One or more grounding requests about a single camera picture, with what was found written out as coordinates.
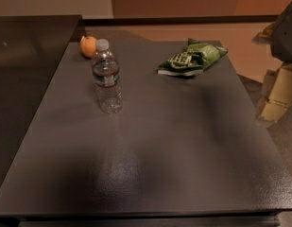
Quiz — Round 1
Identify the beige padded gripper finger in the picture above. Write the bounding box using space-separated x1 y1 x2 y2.
257 62 292 122

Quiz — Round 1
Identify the green jalapeno chip bag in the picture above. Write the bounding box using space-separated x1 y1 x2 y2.
157 39 228 77

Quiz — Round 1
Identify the clear plastic water bottle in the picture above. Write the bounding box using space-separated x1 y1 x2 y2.
91 39 123 114

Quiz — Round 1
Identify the orange fruit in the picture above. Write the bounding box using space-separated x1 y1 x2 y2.
79 36 96 58

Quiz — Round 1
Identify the dark side table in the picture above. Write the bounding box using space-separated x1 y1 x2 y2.
0 15 85 187

